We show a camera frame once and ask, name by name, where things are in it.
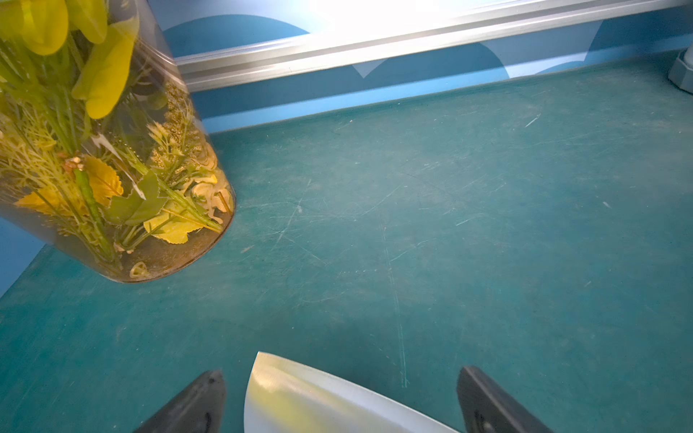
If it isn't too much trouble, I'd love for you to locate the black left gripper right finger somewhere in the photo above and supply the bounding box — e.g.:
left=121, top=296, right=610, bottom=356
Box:
left=457, top=366, right=552, bottom=433

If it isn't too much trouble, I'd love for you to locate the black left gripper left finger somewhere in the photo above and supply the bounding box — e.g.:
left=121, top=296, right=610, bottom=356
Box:
left=135, top=370, right=227, bottom=433

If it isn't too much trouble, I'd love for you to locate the glass vase with artificial plants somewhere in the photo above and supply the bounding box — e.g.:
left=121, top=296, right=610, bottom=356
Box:
left=1, top=1, right=236, bottom=283

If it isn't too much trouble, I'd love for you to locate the aluminium back frame rail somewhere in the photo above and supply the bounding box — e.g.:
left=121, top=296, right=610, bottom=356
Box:
left=175, top=1, right=692, bottom=92

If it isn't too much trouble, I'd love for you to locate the silver cleaver knife black handle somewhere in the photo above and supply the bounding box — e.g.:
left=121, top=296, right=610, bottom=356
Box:
left=244, top=352, right=453, bottom=432

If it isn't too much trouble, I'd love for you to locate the white pot purple plant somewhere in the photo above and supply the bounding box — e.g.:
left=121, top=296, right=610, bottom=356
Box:
left=668, top=45, right=693, bottom=94

